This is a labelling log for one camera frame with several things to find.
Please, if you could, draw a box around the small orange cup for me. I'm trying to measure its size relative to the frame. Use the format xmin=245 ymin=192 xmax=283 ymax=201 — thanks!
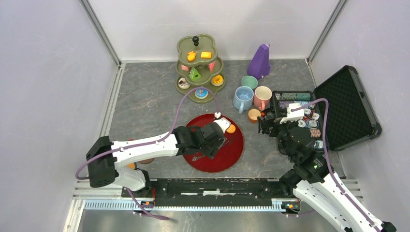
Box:
xmin=248 ymin=108 xmax=265 ymax=123

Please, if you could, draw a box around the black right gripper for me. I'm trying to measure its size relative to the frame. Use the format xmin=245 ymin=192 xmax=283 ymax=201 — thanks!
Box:
xmin=256 ymin=113 xmax=297 ymax=160

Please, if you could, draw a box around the green cake slice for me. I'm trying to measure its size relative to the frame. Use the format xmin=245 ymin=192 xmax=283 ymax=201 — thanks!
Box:
xmin=189 ymin=67 xmax=201 ymax=81

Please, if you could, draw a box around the black poker chip case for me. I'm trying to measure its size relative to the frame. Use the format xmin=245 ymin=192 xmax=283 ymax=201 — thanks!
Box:
xmin=264 ymin=65 xmax=382 ymax=151

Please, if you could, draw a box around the orange fish-shaped cookie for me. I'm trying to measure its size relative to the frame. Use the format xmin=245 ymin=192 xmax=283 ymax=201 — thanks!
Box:
xmin=187 ymin=51 xmax=197 ymax=62

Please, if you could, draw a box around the chocolate white tart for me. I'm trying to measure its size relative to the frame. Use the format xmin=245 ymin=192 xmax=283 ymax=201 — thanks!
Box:
xmin=177 ymin=77 xmax=190 ymax=89

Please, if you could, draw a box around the purple cone-shaped container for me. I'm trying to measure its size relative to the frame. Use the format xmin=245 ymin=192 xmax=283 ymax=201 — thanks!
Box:
xmin=247 ymin=43 xmax=271 ymax=80

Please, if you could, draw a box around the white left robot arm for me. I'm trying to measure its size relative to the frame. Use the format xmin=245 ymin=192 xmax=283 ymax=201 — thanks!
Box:
xmin=86 ymin=117 xmax=231 ymax=197

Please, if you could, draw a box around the orange round coaster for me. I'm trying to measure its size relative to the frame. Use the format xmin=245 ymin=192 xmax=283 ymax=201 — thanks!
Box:
xmin=126 ymin=163 xmax=136 ymax=170

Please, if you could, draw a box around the mint green cup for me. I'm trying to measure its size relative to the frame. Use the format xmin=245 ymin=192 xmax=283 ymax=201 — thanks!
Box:
xmin=241 ymin=75 xmax=258 ymax=89

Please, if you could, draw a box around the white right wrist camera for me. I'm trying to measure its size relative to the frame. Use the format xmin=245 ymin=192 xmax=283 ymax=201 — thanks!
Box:
xmin=279 ymin=103 xmax=305 ymax=124

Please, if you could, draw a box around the square orange cracker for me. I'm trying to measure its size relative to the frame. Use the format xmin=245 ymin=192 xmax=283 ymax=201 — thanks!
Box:
xmin=201 ymin=51 xmax=212 ymax=59

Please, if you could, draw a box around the blue frosted donut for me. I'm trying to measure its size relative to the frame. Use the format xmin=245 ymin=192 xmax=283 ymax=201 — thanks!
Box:
xmin=194 ymin=88 xmax=208 ymax=99

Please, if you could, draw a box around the light blue mug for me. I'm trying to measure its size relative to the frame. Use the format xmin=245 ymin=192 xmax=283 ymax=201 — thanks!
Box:
xmin=233 ymin=86 xmax=254 ymax=114

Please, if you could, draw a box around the pink strawberry cake slice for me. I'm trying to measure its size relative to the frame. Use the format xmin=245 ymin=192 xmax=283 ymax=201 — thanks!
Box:
xmin=207 ymin=61 xmax=216 ymax=72

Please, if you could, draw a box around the pink mug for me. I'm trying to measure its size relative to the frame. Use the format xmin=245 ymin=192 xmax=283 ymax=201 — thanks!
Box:
xmin=253 ymin=86 xmax=272 ymax=111

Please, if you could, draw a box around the brown round coaster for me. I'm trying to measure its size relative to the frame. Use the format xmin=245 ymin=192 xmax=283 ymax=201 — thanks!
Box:
xmin=138 ymin=158 xmax=154 ymax=164

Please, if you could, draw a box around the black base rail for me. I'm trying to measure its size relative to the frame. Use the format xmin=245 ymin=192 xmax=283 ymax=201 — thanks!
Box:
xmin=133 ymin=178 xmax=294 ymax=207

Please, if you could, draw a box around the round orange cookie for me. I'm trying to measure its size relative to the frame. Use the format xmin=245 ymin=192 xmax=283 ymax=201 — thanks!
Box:
xmin=226 ymin=124 xmax=236 ymax=134

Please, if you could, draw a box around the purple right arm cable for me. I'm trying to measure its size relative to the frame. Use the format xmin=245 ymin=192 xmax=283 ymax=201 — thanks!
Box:
xmin=290 ymin=98 xmax=385 ymax=232

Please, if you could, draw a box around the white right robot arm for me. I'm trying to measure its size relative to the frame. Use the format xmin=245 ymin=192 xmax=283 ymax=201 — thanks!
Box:
xmin=258 ymin=117 xmax=397 ymax=232

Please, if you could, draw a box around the round red tray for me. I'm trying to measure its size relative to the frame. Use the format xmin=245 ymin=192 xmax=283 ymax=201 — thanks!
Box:
xmin=183 ymin=114 xmax=244 ymax=173

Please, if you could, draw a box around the green three-tier stand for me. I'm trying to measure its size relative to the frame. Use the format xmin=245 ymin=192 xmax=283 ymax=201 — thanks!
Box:
xmin=175 ymin=34 xmax=226 ymax=104

